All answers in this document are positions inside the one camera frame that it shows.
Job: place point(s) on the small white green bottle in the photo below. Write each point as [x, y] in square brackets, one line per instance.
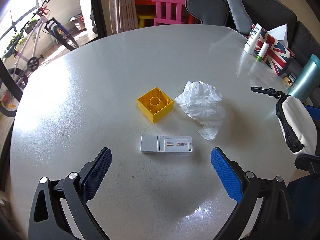
[262, 52]

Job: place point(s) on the red kids table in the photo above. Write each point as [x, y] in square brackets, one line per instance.
[145, 7]

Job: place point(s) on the union jack tissue box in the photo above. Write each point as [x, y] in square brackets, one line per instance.
[278, 57]

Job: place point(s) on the light grey cushion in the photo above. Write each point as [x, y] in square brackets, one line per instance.
[241, 18]

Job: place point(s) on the yellow toy brick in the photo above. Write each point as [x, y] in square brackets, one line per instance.
[155, 105]

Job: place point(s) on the teal thermos bottle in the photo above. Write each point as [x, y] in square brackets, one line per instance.
[307, 81]

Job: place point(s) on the dark grey sofa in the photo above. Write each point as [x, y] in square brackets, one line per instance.
[268, 13]

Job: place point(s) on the crumpled white tissue back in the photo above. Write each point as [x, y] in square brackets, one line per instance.
[201, 102]

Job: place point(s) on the yellow kids stool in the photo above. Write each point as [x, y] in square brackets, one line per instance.
[145, 20]

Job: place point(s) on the black door frame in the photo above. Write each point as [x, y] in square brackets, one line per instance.
[102, 32]

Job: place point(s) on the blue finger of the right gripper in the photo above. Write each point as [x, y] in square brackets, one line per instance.
[314, 112]
[308, 163]

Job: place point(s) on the white bicycle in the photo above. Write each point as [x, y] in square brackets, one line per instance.
[23, 48]

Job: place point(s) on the white tube bottle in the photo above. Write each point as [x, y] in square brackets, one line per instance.
[253, 39]

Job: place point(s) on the person's legs in jeans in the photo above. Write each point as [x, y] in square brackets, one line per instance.
[304, 196]

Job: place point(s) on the patterned curtain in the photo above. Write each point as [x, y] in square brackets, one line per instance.
[123, 15]

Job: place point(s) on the white usb token stick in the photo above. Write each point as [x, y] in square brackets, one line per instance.
[166, 144]

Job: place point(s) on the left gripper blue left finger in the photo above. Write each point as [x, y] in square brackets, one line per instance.
[93, 174]

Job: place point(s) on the beige zip pouch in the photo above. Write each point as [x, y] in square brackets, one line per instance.
[299, 130]

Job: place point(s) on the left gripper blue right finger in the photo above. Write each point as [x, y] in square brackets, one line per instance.
[230, 173]

